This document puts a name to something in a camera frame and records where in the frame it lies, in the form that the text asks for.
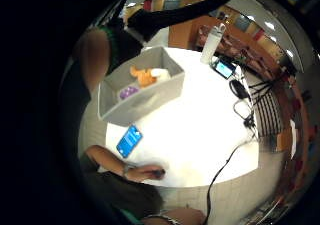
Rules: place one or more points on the the person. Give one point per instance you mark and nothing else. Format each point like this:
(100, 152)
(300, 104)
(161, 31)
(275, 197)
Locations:
(71, 95)

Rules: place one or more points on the orange soft toy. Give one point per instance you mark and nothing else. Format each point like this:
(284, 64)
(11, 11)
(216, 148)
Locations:
(144, 76)

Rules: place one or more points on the silver wristwatch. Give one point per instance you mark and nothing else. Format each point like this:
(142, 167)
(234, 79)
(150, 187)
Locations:
(126, 169)

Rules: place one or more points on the grey fabric storage bin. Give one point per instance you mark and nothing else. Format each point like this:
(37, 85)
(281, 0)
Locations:
(146, 101)

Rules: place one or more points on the wooden cabinet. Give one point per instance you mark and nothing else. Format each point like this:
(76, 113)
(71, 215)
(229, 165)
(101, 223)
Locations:
(183, 33)

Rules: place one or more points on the small black-framed screen device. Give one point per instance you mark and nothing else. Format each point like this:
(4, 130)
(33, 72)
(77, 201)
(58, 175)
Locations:
(223, 69)

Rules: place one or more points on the brown sofa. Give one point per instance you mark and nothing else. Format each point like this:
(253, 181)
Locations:
(243, 51)

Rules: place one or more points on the white soft toy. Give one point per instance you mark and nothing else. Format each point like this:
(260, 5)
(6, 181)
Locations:
(161, 74)

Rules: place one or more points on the white bottle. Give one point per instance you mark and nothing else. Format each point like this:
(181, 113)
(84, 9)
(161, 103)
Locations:
(211, 46)

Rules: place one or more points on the black slatted chair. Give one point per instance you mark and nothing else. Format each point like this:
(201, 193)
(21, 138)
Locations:
(268, 113)

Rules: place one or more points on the black power adapter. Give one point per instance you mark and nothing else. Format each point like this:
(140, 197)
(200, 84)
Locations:
(239, 89)

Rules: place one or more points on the smartphone with blue screen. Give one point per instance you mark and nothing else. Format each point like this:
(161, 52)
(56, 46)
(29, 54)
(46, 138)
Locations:
(129, 141)

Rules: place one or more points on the purple soft toy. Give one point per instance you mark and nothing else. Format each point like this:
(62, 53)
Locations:
(128, 92)

